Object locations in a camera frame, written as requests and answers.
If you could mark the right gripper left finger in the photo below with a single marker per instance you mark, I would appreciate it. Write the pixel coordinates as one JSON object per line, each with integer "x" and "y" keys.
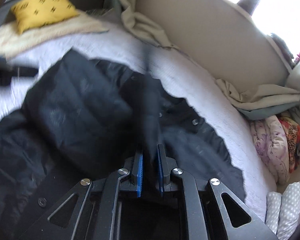
{"x": 91, "y": 209}

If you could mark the floral purple folded blanket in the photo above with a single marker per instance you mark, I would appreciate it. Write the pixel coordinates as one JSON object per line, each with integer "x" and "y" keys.
{"x": 271, "y": 145}

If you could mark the orange leopard print fabric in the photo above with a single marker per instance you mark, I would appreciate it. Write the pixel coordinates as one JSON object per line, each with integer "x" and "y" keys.
{"x": 292, "y": 132}

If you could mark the black patterned jacket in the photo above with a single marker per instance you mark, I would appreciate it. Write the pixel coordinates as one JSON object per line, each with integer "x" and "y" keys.
{"x": 82, "y": 119}

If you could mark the grey polka dot pillow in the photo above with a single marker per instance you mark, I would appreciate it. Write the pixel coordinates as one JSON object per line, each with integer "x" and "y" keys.
{"x": 283, "y": 211}

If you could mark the cream striped towel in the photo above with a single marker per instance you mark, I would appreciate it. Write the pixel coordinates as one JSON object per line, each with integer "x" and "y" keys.
{"x": 12, "y": 44}

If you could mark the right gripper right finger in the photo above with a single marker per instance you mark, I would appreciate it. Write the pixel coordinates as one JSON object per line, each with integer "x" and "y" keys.
{"x": 209, "y": 209}

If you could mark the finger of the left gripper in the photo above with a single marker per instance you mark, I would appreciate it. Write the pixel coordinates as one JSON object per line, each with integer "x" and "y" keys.
{"x": 7, "y": 72}

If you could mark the beige left curtain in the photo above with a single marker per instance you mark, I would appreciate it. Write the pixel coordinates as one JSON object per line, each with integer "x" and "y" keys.
{"x": 138, "y": 24}

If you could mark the white textured bed cover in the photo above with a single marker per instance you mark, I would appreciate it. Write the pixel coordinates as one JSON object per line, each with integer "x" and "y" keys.
{"x": 179, "y": 77}

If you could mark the yellow patterned cushion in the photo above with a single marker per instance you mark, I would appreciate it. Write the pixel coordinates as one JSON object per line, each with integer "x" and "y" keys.
{"x": 31, "y": 14}

